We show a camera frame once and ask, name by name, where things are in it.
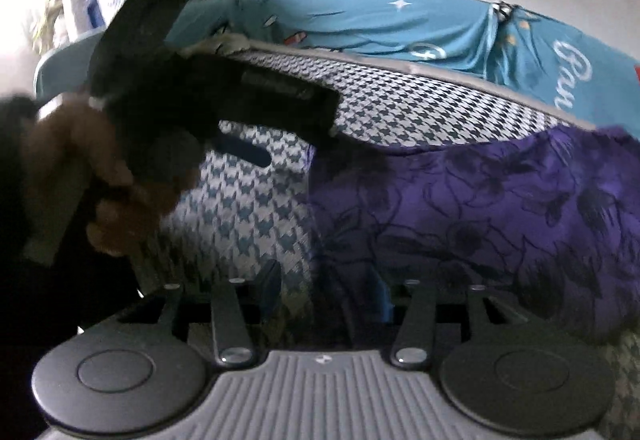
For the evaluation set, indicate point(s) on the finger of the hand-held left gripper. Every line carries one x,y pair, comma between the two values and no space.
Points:
245,152

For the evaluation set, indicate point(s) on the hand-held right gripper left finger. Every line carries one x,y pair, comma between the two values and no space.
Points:
270,289

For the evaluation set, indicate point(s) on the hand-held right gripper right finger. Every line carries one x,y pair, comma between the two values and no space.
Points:
384,302

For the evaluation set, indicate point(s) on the purple floral garment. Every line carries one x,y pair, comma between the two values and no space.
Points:
475,200

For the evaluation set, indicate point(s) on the person's left hand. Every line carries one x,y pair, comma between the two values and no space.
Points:
65,134

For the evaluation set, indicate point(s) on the blue-grey plastic object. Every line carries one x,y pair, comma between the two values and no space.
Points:
57,59

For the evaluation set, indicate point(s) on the blue cartoon-print bed sheet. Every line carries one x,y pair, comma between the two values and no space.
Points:
400,29

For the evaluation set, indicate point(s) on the black white patterned cloth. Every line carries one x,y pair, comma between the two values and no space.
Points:
502,10

